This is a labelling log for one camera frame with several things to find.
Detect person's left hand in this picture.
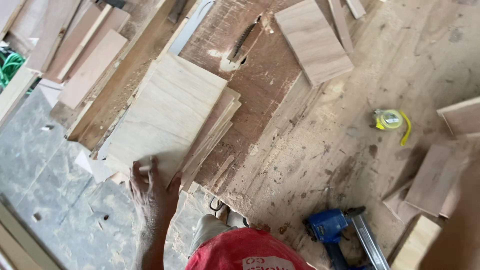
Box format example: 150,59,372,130
129,155,183,226

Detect pale plywood panel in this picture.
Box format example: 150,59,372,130
106,52,229,186

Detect person's beige trousers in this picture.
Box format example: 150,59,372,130
188,214,238,257

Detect pale triangular wood offcut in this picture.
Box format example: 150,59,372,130
74,149,118,184

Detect person's sandal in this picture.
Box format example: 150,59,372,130
209,197,232,224

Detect stack of thin plywood sheets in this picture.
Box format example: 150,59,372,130
179,87,242,193

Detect person's red shirt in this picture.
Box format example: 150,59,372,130
185,227,316,270

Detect long brown wooden plank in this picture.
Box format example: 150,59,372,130
67,0,199,151

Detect heap of wooden boards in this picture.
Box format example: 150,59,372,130
0,0,131,110

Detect grey metal strip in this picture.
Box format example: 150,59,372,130
168,0,215,56

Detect pale wooden plank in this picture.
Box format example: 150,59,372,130
0,64,39,126

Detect blue nail gun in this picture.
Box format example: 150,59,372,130
302,206,391,270

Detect table saw blade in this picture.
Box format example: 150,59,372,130
227,15,263,63

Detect dark metal tool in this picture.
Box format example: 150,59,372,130
167,0,189,24

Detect square brown wood panel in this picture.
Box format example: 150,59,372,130
274,0,355,87

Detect yellow tape measure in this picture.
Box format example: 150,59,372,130
372,109,412,147

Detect long thin wooden strip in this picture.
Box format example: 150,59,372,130
328,0,355,54

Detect pale wooden block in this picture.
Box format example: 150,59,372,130
389,214,443,270

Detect short wooden strip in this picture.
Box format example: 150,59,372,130
345,0,367,19

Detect pile of brown wood offcuts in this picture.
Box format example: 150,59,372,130
382,144,470,224

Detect brown wooden board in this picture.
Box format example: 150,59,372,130
419,157,480,270

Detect wood panel with pale edge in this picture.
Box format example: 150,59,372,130
436,97,480,140

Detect wooden frame beam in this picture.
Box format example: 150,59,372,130
0,195,65,270

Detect green hose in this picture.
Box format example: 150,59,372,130
0,52,28,90

